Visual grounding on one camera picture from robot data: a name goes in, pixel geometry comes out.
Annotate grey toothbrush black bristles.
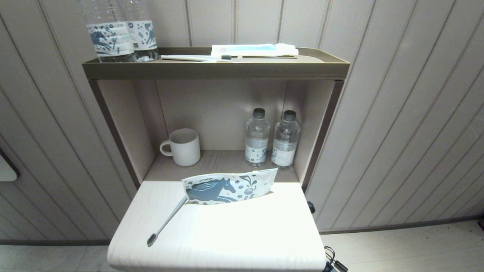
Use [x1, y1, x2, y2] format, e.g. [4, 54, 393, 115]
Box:
[147, 195, 188, 247]

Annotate white ribbed mug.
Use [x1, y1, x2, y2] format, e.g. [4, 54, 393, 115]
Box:
[160, 128, 201, 167]

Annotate white blue packet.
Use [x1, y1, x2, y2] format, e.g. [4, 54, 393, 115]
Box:
[211, 43, 299, 59]

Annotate large water bottle horse label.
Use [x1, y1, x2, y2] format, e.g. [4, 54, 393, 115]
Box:
[78, 0, 135, 63]
[121, 0, 159, 62]

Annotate white toothbrush dark bristles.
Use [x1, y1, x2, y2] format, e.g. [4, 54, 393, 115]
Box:
[161, 54, 243, 63]

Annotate small clear water bottle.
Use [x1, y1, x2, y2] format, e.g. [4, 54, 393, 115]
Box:
[244, 108, 270, 167]
[271, 110, 301, 168]

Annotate white blue horse pouch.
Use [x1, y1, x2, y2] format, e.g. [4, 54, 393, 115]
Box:
[181, 168, 279, 206]

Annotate white rounded wall fixture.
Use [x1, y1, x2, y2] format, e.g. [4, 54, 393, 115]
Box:
[0, 149, 20, 182]

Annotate brown open shelf cabinet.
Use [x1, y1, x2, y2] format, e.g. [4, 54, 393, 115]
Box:
[82, 47, 351, 193]

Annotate black connector with wires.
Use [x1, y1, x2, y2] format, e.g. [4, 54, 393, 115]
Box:
[323, 246, 349, 272]

